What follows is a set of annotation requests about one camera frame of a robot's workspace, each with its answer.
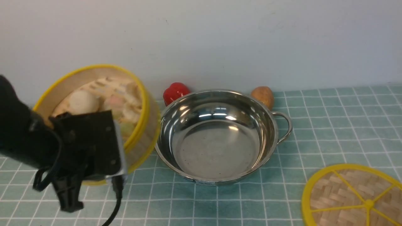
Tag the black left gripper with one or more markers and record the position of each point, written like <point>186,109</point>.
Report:
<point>92,150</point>

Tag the yellow-rimmed bamboo steamer basket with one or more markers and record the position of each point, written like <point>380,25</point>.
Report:
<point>105,80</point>

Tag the yellow woven steamer lid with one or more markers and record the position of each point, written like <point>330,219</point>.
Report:
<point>351,195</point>

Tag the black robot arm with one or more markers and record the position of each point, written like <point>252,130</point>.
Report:
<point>25,137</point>

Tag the stainless steel pot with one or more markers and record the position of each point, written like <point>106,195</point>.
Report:
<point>218,137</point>

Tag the large pale green bun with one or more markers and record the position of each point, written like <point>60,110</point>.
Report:
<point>126,129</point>

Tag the round white bun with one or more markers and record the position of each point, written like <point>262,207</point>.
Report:
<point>82,102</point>

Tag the pink translucent dumpling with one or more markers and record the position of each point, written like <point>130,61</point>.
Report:
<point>114,103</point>

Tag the red bell pepper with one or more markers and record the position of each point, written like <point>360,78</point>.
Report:
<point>174,92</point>

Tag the brown potato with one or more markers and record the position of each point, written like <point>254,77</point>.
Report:
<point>265,95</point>

